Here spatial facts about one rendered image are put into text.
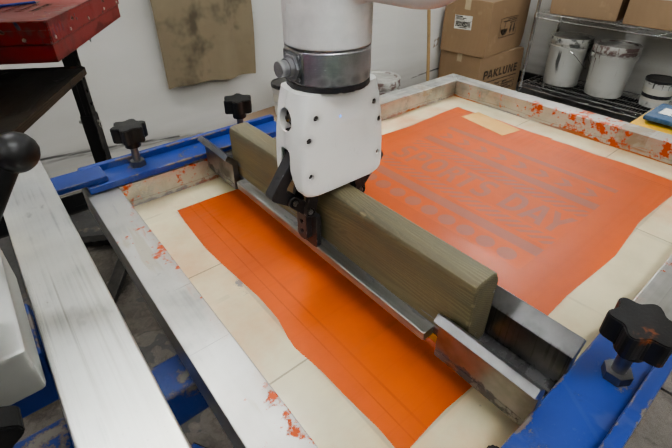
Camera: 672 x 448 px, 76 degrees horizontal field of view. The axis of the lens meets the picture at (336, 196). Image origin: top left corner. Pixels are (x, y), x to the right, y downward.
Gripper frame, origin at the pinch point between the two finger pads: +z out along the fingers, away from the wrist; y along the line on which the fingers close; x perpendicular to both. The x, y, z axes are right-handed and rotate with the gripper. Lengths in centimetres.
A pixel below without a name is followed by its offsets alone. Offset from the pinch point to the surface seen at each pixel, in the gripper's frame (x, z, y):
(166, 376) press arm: 0.1, 9.8, -20.0
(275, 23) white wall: 200, 24, 120
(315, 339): -8.1, 5.9, -8.2
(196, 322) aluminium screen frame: -2.4, 2.4, -16.8
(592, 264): -19.8, 5.9, 22.3
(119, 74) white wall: 200, 36, 28
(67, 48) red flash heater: 92, -1, -6
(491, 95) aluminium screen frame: 16, 3, 56
